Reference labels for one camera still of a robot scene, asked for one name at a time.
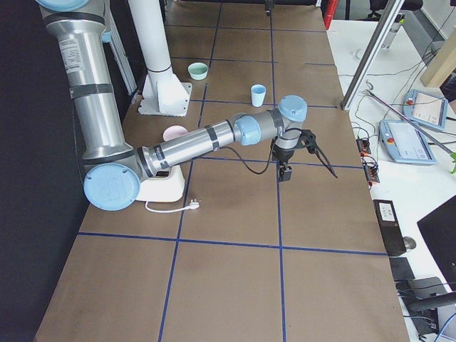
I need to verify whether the orange terminal connector strip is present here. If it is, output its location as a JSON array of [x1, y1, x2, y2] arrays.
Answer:
[[356, 138, 380, 187]]

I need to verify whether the green bowl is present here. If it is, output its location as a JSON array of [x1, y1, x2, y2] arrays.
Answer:
[[187, 62, 209, 81]]

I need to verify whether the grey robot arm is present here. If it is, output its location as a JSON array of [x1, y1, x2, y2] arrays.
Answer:
[[39, 1, 317, 211]]

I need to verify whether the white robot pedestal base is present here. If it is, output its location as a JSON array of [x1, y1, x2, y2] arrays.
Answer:
[[128, 0, 192, 117]]

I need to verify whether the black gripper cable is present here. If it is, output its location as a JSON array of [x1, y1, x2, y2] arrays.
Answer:
[[219, 140, 339, 179]]

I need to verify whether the white toaster power cord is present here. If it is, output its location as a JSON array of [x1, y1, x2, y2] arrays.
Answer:
[[144, 199, 202, 214]]

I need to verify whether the cream toaster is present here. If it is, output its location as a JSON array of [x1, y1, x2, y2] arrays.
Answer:
[[136, 166, 185, 202]]

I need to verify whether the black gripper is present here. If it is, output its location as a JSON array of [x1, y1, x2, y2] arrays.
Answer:
[[264, 0, 274, 16], [272, 128, 316, 182]]

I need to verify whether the pink bowl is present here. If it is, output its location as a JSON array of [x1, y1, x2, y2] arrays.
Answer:
[[162, 125, 188, 142]]

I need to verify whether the black laptop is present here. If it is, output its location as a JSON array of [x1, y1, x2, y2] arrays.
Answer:
[[418, 199, 455, 290]]

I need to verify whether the blue teach pendant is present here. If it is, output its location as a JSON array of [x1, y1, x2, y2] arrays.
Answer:
[[378, 120, 436, 165], [403, 89, 448, 132]]

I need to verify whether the black power box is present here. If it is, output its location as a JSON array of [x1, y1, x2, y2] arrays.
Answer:
[[373, 199, 406, 257]]

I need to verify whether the aluminium frame post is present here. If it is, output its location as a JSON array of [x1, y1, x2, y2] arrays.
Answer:
[[341, 0, 405, 110]]

